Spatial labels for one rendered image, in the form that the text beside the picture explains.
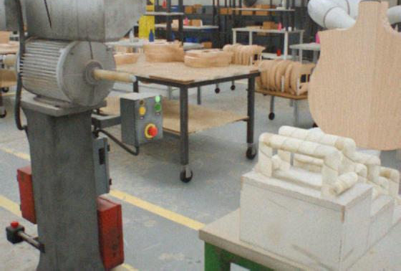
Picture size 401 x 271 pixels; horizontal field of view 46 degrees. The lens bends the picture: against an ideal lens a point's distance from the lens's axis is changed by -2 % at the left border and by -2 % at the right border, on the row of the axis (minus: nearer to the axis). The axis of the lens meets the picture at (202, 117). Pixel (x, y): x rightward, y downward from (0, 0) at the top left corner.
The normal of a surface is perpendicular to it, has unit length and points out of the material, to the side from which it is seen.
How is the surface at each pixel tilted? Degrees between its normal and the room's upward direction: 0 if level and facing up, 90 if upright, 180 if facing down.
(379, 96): 91
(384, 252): 0
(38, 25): 90
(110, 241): 90
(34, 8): 90
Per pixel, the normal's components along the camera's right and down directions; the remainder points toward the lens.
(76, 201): 0.76, 0.15
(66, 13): -0.66, 0.18
